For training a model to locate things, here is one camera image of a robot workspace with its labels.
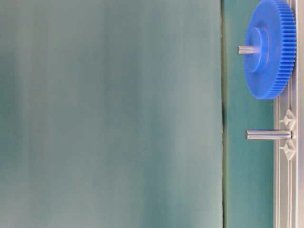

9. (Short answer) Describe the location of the bare steel shaft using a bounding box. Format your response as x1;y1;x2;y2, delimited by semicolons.
245;129;292;140

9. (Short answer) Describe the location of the steel shaft through large gear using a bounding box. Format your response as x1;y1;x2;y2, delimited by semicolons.
237;45;260;55

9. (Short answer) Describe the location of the large blue plastic gear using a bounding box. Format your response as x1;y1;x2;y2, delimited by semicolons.
243;0;296;99

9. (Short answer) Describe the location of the silver shaft mounting bracket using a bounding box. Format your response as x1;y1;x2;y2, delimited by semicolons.
279;109;296;161

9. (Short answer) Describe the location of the silver aluminium extrusion rail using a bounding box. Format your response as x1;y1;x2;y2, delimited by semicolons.
274;0;304;228

